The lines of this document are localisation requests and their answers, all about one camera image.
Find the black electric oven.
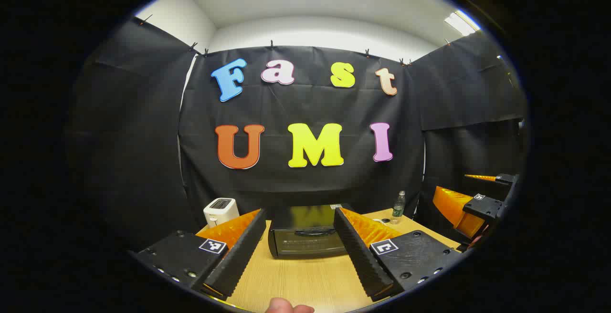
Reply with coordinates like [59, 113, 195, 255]
[267, 203, 355, 260]

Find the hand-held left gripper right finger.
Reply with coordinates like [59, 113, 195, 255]
[333, 207, 464, 303]

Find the white toaster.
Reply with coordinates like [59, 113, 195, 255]
[203, 198, 240, 229]

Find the clear plastic water bottle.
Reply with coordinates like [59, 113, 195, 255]
[390, 190, 406, 225]

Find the ceiling light panel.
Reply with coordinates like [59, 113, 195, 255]
[444, 10, 481, 36]

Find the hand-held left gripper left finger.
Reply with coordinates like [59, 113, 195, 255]
[134, 208, 267, 300]

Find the black backdrop cloth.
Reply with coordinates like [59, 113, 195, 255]
[67, 17, 528, 251]

